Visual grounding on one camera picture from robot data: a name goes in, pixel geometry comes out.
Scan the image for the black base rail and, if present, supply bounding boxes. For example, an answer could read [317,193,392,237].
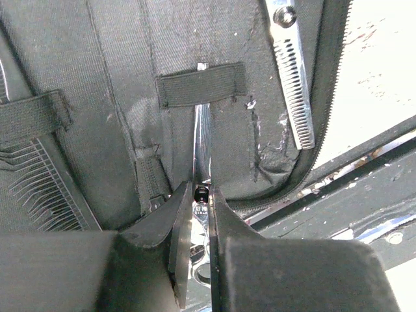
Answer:
[247,117,415,269]

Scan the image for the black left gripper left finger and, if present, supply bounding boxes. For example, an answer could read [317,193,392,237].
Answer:
[1,182,193,311]

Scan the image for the black zip tool case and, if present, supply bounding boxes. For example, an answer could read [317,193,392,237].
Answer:
[1,1,351,232]

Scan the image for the silver thinning scissors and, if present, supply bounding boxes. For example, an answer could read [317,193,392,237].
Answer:
[265,0,315,150]

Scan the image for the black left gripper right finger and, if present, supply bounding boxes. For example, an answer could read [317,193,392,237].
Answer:
[209,186,399,311]

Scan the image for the black hair comb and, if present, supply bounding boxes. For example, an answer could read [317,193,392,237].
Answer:
[1,60,101,231]

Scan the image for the silver hair scissors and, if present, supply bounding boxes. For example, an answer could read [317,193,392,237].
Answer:
[188,103,211,289]

